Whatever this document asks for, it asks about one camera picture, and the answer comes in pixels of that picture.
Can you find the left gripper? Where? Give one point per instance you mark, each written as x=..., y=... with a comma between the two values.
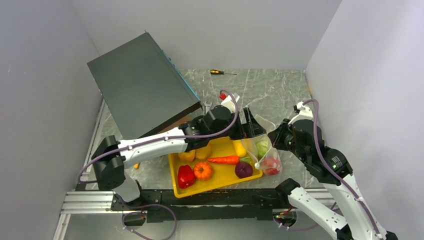
x=251, y=129

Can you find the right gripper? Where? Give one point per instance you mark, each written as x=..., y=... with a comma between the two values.
x=275, y=136

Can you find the green cabbage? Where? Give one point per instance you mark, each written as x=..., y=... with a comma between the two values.
x=262, y=147

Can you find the clear zip top bag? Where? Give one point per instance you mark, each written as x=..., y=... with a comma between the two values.
x=249, y=144

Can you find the yellow lemon squash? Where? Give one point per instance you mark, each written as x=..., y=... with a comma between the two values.
x=239, y=149

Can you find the red apple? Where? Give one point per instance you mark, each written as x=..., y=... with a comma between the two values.
x=272, y=166

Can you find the purple onion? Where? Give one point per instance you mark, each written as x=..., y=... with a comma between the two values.
x=243, y=170

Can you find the red bell pepper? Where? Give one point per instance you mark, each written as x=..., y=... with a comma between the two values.
x=185, y=176

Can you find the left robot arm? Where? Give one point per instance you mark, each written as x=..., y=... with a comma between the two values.
x=112, y=157

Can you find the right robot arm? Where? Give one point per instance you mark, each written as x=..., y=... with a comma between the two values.
x=303, y=138

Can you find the orange carrot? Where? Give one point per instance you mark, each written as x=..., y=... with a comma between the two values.
x=229, y=160

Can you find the silver wrench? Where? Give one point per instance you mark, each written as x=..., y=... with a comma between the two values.
x=206, y=107

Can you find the brown potato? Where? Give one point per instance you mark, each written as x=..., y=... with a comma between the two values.
x=203, y=153

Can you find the orange pumpkin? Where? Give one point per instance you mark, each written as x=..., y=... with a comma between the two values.
x=203, y=171

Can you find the wooden block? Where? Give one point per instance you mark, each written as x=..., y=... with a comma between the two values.
x=179, y=122

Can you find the yellow bell pepper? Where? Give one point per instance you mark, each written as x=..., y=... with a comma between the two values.
x=187, y=157

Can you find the black yellow screwdriver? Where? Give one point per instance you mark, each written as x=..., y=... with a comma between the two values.
x=220, y=72

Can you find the dark grey box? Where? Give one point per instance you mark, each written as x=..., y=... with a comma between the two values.
x=143, y=89

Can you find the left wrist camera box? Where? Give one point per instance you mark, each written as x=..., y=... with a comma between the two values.
x=228, y=102

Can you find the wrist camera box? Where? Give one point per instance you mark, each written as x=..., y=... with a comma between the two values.
x=301, y=112
x=228, y=102

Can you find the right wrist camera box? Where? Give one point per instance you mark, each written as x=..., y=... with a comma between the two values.
x=301, y=112

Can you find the black base frame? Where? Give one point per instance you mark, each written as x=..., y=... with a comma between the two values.
x=161, y=205

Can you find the aluminium rail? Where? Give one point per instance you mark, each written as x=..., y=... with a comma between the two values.
x=82, y=203

